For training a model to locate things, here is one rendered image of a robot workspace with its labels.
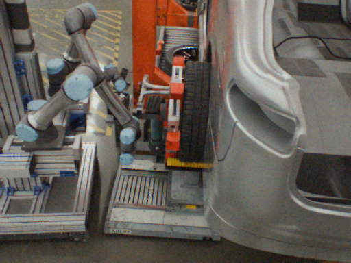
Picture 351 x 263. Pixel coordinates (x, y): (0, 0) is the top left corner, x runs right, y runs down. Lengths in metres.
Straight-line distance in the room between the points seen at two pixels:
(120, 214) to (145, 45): 1.24
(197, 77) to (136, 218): 1.15
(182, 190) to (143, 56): 1.03
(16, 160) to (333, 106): 1.91
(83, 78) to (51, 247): 1.37
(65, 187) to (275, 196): 1.76
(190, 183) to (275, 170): 1.46
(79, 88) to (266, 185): 0.94
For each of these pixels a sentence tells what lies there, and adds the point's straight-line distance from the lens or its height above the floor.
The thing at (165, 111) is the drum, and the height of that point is 0.88.
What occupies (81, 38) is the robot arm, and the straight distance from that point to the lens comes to 2.22.
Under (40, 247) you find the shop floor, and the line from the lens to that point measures 2.69.
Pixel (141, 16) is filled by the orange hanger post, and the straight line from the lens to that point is 2.53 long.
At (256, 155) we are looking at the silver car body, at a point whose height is 1.35.
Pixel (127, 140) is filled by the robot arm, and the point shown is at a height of 0.98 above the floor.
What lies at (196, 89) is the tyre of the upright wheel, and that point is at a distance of 2.01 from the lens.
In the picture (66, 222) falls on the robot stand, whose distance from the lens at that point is 2.48.
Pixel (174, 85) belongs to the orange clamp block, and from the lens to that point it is 1.98.
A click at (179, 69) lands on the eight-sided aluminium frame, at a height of 1.12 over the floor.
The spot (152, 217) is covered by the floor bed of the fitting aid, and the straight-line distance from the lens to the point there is 2.64.
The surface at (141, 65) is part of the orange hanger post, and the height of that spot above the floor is 0.93.
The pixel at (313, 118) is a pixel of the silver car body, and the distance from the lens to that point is 2.25.
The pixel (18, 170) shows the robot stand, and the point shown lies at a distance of 2.17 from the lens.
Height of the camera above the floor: 2.13
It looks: 37 degrees down
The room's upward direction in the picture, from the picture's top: 5 degrees clockwise
